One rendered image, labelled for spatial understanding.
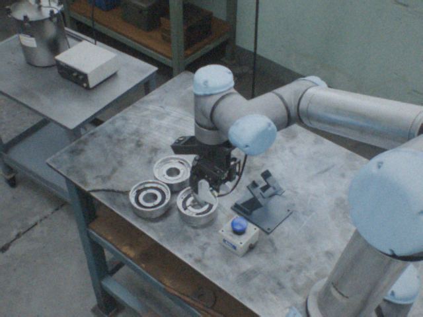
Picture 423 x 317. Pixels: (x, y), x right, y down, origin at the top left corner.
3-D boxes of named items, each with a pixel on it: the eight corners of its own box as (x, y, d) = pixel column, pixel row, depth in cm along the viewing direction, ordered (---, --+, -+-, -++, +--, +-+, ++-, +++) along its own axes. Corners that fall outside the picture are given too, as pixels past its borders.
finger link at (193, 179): (193, 198, 118) (194, 168, 113) (188, 194, 119) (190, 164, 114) (207, 188, 121) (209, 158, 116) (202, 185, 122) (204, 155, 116)
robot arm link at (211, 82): (209, 92, 95) (184, 69, 100) (209, 138, 102) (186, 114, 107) (244, 78, 98) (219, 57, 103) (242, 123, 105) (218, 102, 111)
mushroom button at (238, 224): (227, 236, 129) (227, 222, 126) (236, 226, 131) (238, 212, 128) (240, 244, 127) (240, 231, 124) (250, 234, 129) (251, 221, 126)
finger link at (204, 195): (210, 220, 120) (213, 190, 114) (191, 207, 123) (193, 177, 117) (219, 213, 122) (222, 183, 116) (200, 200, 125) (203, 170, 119)
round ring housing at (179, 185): (169, 161, 151) (168, 150, 149) (199, 176, 147) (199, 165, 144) (146, 183, 145) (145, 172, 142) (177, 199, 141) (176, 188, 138)
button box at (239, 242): (217, 243, 131) (218, 230, 127) (235, 226, 134) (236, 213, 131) (244, 260, 127) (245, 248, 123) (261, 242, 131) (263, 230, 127)
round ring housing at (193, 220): (199, 233, 133) (199, 223, 130) (168, 212, 137) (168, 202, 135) (226, 209, 138) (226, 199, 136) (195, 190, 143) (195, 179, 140)
